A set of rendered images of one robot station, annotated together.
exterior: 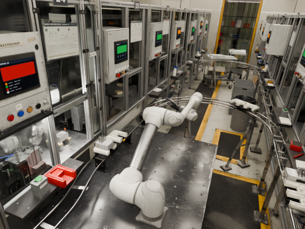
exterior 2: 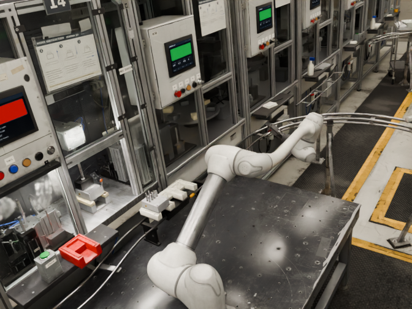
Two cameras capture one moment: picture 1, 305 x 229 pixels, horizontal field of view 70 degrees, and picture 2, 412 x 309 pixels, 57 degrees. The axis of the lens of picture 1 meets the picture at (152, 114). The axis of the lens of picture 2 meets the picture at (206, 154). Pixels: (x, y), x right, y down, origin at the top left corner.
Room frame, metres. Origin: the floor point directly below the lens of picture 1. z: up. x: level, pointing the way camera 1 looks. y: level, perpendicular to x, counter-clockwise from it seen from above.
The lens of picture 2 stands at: (0.02, -0.49, 2.10)
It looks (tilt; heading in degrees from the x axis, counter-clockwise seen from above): 27 degrees down; 19
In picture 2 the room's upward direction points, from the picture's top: 7 degrees counter-clockwise
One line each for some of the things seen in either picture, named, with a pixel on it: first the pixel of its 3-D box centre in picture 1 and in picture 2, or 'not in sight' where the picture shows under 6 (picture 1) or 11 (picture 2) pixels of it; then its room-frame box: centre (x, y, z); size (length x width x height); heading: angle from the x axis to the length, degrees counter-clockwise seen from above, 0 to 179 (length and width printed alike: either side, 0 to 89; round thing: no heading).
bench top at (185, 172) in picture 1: (147, 175); (221, 253); (1.51, 0.02, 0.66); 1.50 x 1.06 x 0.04; 160
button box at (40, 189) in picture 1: (39, 186); (47, 265); (1.00, 0.66, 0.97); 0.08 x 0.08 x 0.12; 70
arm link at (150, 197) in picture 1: (151, 196); (203, 289); (1.09, -0.02, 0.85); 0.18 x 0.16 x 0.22; 69
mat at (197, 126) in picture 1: (205, 93); (389, 97); (5.72, -1.42, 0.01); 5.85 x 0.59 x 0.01; 160
